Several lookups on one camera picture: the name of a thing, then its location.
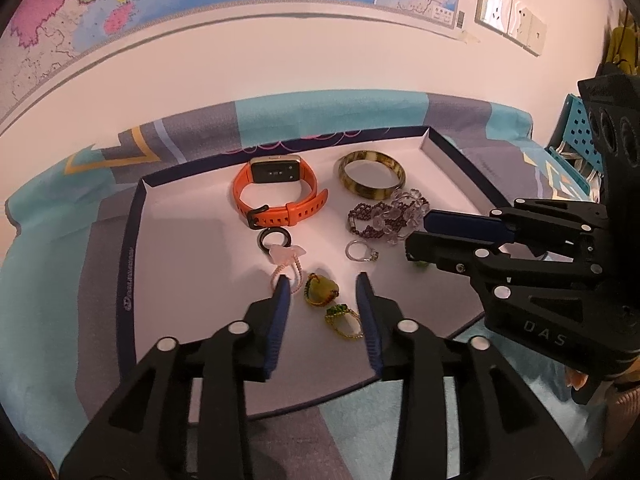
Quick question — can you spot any pink stone charm cord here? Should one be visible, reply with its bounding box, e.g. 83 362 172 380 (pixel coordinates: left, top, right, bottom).
267 244 307 295

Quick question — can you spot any white wall socket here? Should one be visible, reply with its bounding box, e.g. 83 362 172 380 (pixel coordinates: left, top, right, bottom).
527 14 547 57
507 0 533 43
474 0 516 36

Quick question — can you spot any dark red bead bracelet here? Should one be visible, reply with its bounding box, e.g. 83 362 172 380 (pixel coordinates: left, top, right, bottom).
347 201 408 241

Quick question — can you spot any green tortoiseshell bangle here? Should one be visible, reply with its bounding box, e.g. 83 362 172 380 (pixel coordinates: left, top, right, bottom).
334 150 407 200

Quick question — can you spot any teal grey printed blanket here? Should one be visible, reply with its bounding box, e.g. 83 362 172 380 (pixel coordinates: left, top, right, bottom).
0 89 606 480

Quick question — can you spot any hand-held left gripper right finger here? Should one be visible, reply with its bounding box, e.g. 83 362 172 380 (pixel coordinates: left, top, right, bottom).
355 271 586 480

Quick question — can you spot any blue pegboard rack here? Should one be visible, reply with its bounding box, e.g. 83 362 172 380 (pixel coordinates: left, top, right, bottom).
547 92 608 201

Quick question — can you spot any navy shallow cardboard box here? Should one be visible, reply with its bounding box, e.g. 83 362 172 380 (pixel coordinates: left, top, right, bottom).
119 125 506 422

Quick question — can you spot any person's right forearm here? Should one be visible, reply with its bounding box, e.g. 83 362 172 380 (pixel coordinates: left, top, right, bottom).
602 385 640 456

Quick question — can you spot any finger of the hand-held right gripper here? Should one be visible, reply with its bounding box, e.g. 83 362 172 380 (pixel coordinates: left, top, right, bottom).
404 231 601 292
422 199 608 261

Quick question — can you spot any green beaded ring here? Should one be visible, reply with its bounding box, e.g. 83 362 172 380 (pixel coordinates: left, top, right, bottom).
324 302 365 340

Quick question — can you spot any yellow object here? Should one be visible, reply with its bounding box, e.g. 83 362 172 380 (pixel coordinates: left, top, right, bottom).
605 25 640 78

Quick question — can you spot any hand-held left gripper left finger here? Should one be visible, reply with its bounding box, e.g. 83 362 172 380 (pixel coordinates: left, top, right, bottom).
59 275 292 480

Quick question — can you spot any clear crystal bead bracelet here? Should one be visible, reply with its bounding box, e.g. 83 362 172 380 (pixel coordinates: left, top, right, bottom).
370 189 431 246

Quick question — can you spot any silver ring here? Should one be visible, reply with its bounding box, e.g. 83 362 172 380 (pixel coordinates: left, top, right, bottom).
345 240 381 263

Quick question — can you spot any black ring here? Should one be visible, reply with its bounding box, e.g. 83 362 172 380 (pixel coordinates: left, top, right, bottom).
258 228 292 251

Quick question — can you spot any person's right hand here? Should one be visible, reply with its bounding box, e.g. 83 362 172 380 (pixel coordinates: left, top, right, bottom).
564 366 588 392

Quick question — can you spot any orange smartwatch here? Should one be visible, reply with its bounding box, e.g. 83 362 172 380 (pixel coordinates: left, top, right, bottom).
231 156 329 228

